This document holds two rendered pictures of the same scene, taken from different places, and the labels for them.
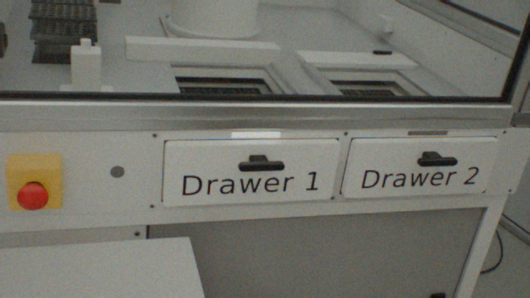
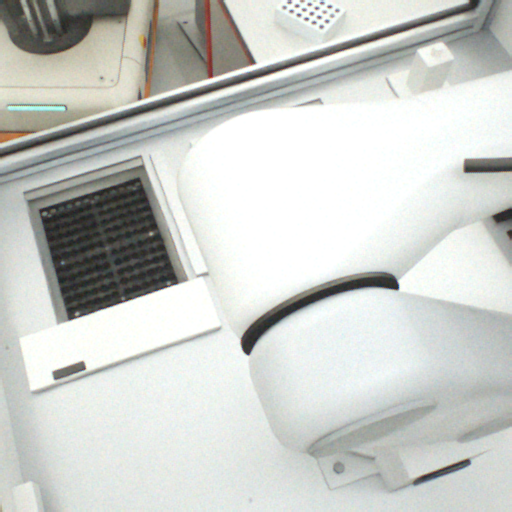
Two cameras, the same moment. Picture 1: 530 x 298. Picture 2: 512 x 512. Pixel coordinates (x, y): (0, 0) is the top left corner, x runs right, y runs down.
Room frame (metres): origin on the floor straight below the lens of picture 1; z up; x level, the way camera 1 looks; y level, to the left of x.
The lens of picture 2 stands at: (1.58, -0.03, 1.81)
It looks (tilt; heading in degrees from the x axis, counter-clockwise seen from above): 62 degrees down; 188
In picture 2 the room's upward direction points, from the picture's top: 8 degrees counter-clockwise
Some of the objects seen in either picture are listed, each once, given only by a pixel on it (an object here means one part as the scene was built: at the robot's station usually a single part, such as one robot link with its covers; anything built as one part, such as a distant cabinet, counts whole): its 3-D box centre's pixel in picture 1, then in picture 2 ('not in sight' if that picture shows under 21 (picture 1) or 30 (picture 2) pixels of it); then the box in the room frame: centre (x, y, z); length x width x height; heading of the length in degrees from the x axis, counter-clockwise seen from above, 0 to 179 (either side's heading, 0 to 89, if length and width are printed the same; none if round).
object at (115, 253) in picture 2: not in sight; (110, 257); (1.10, -0.22, 0.87); 0.22 x 0.18 x 0.06; 19
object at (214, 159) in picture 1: (252, 171); not in sight; (0.81, 0.01, 0.87); 0.29 x 0.02 x 0.11; 109
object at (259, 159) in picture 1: (259, 162); not in sight; (0.78, 0.00, 0.91); 0.07 x 0.04 x 0.01; 109
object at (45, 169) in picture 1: (35, 182); not in sight; (0.68, 0.32, 0.88); 0.07 x 0.05 x 0.07; 109
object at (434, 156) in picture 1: (434, 158); not in sight; (0.88, -0.29, 0.91); 0.07 x 0.04 x 0.01; 109
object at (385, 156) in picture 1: (421, 166); not in sight; (0.91, -0.28, 0.87); 0.29 x 0.02 x 0.11; 109
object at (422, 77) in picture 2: not in sight; (429, 69); (0.85, 0.30, 1.00); 0.09 x 0.08 x 0.10; 19
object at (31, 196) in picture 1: (33, 194); not in sight; (0.65, 0.31, 0.88); 0.04 x 0.03 x 0.04; 109
